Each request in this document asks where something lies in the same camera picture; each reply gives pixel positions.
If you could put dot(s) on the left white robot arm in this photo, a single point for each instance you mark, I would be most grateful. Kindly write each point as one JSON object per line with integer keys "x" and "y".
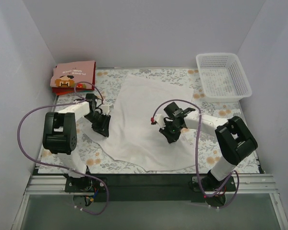
{"x": 60, "y": 135}

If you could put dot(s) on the white plastic mesh basket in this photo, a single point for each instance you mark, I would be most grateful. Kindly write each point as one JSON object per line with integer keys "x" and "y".
{"x": 222, "y": 77}

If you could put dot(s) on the folded red t shirt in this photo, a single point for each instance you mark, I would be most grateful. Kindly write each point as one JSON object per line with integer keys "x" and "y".
{"x": 69, "y": 89}

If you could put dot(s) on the floral patterned table mat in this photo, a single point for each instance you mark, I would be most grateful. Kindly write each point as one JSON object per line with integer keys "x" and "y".
{"x": 109, "y": 81}

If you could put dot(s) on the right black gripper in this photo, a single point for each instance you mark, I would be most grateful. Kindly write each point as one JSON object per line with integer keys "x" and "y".
{"x": 170, "y": 132}

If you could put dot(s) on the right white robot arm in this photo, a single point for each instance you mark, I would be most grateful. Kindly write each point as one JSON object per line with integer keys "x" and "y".
{"x": 235, "y": 140}

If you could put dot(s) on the white t shirt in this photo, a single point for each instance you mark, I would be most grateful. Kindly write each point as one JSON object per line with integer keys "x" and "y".
{"x": 132, "y": 137}

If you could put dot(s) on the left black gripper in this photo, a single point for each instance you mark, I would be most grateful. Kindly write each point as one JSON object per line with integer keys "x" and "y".
{"x": 101, "y": 120}

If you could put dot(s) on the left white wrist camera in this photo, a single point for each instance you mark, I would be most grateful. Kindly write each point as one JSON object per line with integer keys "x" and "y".
{"x": 106, "y": 108}

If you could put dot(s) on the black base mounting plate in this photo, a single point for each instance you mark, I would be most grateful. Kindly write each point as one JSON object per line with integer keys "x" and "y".
{"x": 142, "y": 187}

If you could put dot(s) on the folded pink printed t shirt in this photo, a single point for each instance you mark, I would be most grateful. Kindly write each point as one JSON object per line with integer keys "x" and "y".
{"x": 73, "y": 74}

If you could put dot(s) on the aluminium extrusion rail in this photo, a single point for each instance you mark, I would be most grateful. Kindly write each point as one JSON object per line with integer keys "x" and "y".
{"x": 254, "y": 205}

